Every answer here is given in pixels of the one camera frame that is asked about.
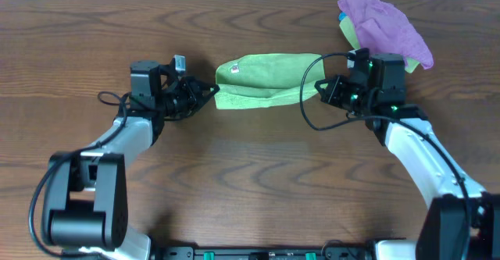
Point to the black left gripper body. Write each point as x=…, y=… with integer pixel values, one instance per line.
x=180, y=101

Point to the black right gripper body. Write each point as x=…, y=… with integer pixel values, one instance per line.
x=350, y=97

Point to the green microfiber cloth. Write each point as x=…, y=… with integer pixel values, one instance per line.
x=267, y=80

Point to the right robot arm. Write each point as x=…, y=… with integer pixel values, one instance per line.
x=462, y=219

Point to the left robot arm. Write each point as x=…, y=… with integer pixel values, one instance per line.
x=85, y=209

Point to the light green cloth underneath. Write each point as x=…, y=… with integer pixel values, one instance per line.
x=348, y=30

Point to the purple microfiber cloth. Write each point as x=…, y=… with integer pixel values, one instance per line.
x=382, y=28

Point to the blue cloth corner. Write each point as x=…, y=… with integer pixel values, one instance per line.
x=341, y=16

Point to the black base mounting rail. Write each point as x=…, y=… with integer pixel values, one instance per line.
x=331, y=250

